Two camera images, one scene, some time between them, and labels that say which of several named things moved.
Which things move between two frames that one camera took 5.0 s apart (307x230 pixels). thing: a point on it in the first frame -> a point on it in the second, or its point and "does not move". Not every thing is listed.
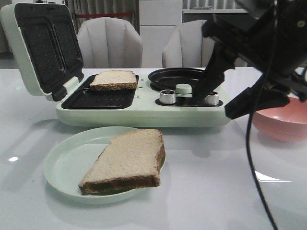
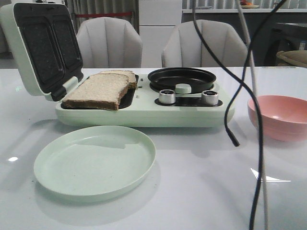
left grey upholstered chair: (109, 42) does not move
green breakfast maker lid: (48, 47) does not move
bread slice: (132, 161) -> (101, 90)
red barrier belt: (98, 15) does not move
